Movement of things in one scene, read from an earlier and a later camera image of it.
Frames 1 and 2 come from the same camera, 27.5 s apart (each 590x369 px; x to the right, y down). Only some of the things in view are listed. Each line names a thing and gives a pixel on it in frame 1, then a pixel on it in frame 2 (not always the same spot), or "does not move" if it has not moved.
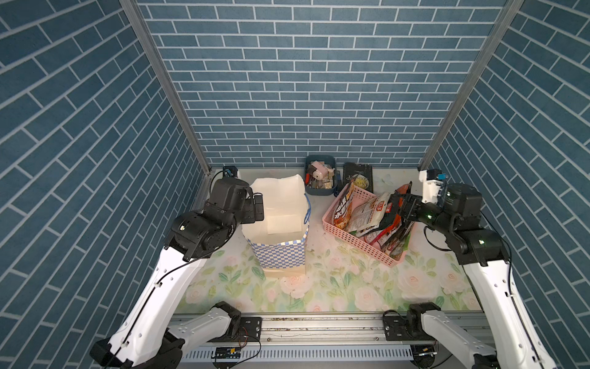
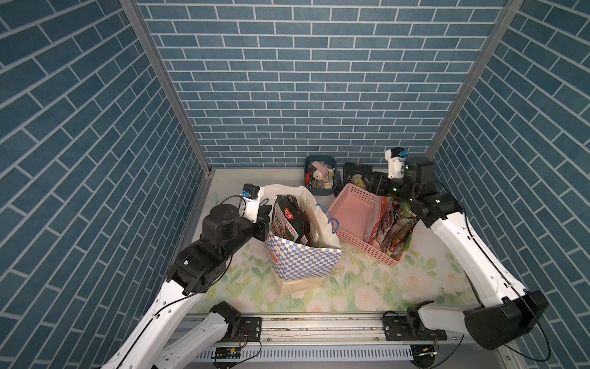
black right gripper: [410, 203] → [376, 180]
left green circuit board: [228, 352] does not move
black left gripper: [248, 201] → [261, 221]
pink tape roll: [321, 171] does not move
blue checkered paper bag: [277, 230] → [301, 267]
